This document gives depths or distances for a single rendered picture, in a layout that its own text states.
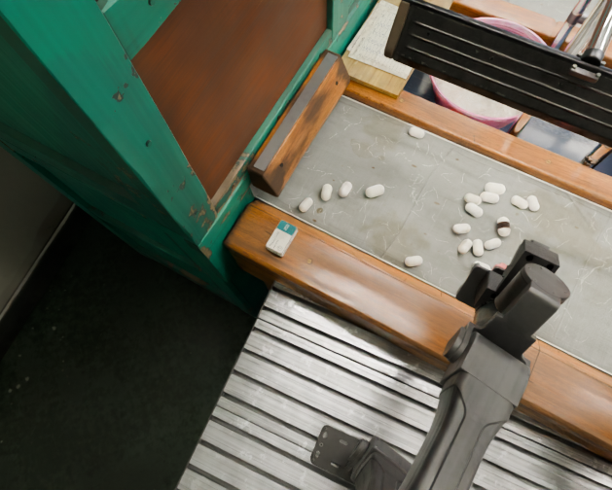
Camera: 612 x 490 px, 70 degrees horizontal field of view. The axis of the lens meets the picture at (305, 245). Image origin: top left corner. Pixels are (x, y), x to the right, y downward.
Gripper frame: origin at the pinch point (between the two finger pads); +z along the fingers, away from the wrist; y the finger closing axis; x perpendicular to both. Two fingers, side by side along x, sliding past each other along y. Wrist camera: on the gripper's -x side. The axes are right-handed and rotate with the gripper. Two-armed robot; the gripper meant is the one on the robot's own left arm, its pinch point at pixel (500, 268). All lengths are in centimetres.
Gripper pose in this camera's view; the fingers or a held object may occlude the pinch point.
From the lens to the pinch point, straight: 76.7
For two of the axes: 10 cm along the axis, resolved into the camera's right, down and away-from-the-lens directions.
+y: -8.7, -4.5, 1.9
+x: -2.8, 7.8, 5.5
